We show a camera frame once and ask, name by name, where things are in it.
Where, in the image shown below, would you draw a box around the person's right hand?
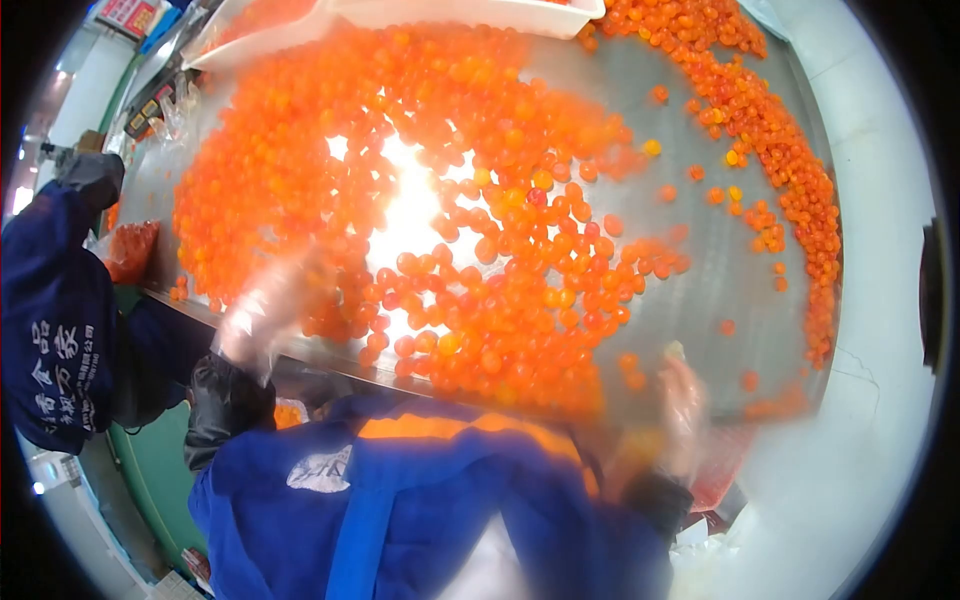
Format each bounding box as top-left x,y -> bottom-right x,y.
651,341 -> 711,483

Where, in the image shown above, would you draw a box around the person's left hand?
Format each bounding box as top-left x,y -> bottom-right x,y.
212,253 -> 340,387

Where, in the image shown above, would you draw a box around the person's right fingers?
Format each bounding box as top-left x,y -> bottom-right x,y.
658,341 -> 711,421

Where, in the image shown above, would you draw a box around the person's left fingers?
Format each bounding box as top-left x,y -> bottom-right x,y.
281,253 -> 340,324

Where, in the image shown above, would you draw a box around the red plastic bag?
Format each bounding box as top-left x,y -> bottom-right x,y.
688,426 -> 753,514

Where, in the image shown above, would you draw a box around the large heap of orange balls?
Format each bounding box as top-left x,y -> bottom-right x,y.
169,21 -> 693,421

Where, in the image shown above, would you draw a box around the clear bag of orange balls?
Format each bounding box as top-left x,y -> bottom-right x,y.
96,219 -> 162,286

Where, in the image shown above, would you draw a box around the crumpled clear plastic bags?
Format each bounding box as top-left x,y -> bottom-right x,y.
148,78 -> 204,151

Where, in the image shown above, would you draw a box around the curved band of orange balls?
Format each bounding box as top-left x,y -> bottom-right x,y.
576,0 -> 843,421

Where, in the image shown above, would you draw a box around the black weighing scale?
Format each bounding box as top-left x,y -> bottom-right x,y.
123,81 -> 178,141

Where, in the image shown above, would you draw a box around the green machine base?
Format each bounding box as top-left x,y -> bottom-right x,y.
107,401 -> 210,560

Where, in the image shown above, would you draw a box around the person's body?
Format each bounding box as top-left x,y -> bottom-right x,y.
187,393 -> 676,600

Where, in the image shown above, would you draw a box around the empty white plastic tray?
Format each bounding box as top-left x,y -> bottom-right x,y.
328,0 -> 607,42

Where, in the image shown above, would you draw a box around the red and white sign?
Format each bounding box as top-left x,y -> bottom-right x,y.
96,0 -> 168,40

